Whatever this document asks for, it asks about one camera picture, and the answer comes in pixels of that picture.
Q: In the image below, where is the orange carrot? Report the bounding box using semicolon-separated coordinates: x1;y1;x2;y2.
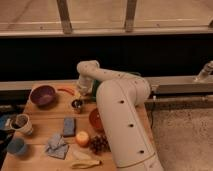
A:
58;88;75;96

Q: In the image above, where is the bunch of dark grapes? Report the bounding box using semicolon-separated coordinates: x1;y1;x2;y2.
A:
89;135;110;154

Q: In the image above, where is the wooden table board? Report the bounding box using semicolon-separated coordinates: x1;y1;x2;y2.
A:
0;80;161;171

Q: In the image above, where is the metal rail beam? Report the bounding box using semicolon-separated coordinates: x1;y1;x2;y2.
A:
0;75;213;95

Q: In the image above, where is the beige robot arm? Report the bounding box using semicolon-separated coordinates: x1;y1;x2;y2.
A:
77;60;164;171

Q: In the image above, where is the small metal cup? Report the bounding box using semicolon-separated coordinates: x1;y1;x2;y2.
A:
71;99;83;114

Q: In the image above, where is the purple bowl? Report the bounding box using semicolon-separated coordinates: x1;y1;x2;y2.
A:
30;85;56;107

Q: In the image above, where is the blue grey cloth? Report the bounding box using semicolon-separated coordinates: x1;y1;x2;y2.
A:
45;133;69;160

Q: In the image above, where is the blue sponge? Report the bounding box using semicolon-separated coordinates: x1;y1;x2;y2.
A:
63;117;76;137

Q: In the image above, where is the yellow banana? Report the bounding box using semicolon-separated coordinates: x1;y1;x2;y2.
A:
71;159;101;169

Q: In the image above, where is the orange bowl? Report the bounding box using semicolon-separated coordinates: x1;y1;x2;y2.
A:
89;108;103;131

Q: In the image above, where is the blue plastic cup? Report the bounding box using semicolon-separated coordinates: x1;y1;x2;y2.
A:
7;138;27;156

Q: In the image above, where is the clear plastic wrapper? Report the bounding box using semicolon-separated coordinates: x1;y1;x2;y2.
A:
73;150;91;160

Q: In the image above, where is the green plastic bin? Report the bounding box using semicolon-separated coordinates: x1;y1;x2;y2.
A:
91;71;142;102

